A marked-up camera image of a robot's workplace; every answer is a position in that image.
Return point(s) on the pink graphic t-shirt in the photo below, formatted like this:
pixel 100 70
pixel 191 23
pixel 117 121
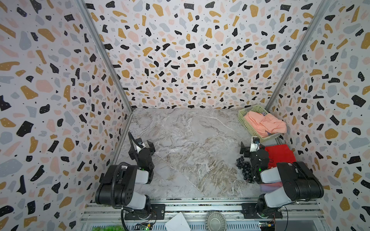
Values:
pixel 265 125

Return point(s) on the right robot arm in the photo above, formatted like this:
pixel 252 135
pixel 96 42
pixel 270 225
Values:
pixel 295 182

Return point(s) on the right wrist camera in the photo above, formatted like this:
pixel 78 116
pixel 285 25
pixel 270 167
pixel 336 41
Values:
pixel 255 144

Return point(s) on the aluminium rail frame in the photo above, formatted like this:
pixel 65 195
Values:
pixel 301 216

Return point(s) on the green plastic basket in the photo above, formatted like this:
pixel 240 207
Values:
pixel 248 127

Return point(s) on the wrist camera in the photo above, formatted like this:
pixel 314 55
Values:
pixel 255 144
pixel 139 144

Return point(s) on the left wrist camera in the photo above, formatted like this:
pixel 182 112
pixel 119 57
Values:
pixel 139 144

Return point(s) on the circuit board with wires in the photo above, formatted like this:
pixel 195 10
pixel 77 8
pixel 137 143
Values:
pixel 143 226

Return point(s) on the folded red t-shirt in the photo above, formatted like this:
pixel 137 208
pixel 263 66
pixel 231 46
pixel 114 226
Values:
pixel 279 154

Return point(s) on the grey ribbed plate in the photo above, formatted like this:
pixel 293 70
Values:
pixel 215 221

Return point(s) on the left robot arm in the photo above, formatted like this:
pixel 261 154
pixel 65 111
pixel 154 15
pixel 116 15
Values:
pixel 117 188

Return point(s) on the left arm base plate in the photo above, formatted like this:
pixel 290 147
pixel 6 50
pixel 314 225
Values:
pixel 152 212

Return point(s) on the green artificial grass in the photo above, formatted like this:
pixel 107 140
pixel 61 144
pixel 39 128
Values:
pixel 108 228

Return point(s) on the white paper sheet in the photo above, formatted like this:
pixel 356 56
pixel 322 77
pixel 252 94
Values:
pixel 177 223

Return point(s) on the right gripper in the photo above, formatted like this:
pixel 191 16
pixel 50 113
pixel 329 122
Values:
pixel 249 150

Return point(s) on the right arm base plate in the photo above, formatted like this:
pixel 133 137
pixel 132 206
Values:
pixel 255 210

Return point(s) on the black grape bunch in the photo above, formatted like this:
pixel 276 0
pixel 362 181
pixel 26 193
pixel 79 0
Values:
pixel 246 169

